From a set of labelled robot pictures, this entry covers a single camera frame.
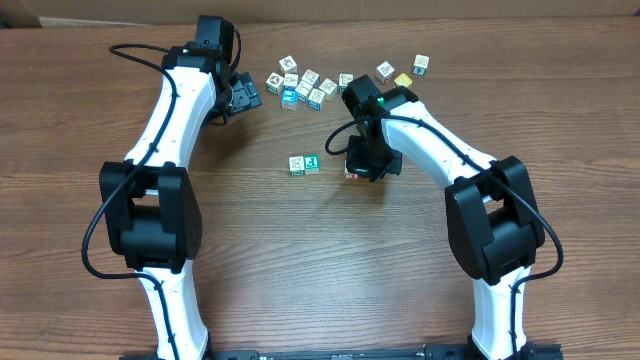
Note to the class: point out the blue letter wooden block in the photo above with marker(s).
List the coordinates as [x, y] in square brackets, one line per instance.
[289, 99]

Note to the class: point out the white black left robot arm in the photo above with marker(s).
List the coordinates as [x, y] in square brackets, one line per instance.
[149, 206]

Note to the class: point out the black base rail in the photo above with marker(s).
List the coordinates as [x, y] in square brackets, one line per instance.
[340, 355]

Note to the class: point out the red trim white block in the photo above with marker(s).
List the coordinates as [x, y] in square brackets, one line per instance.
[385, 72]

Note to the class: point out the red letter wooden block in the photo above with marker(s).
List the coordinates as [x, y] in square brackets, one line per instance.
[351, 176]

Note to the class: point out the teal trim white block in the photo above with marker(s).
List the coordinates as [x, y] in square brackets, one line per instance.
[420, 65]

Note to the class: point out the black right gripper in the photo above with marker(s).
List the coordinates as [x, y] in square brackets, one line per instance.
[359, 165]

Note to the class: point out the top row picture block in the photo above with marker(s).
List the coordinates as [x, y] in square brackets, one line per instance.
[311, 77]

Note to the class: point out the sailboat picture wooden block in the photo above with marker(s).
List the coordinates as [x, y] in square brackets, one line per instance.
[296, 166]

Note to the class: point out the green letter wooden block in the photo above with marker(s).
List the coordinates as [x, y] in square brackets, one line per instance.
[311, 164]

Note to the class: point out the brown circle picture block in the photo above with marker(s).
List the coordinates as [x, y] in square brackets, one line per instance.
[275, 83]

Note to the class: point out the green B wooden block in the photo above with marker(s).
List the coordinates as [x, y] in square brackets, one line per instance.
[344, 80]

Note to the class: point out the turtle picture wooden block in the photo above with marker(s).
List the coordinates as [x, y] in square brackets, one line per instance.
[329, 88]

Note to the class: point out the yellow wooden block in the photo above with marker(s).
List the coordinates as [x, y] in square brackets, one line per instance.
[403, 80]

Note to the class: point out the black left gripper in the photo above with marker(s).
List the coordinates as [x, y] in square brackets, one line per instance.
[245, 92]

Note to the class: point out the red picture far-left block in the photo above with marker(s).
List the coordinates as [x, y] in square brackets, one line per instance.
[288, 65]

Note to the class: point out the pretzel picture wooden block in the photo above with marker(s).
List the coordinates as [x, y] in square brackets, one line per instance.
[316, 98]

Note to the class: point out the cardboard sheet at back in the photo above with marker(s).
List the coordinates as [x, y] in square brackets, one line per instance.
[32, 13]

